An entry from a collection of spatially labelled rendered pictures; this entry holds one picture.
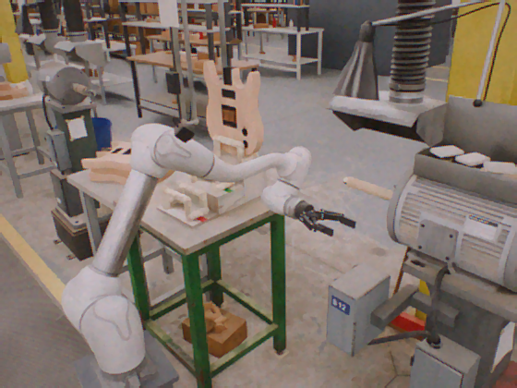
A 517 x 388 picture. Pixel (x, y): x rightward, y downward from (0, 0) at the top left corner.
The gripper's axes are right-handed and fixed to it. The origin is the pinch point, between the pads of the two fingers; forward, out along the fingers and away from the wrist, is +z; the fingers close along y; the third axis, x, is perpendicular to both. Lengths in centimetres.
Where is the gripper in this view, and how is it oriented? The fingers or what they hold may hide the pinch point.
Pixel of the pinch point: (342, 227)
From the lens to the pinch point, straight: 173.4
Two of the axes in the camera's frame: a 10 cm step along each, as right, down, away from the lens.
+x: 0.8, -9.4, -3.3
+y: -7.3, 1.7, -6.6
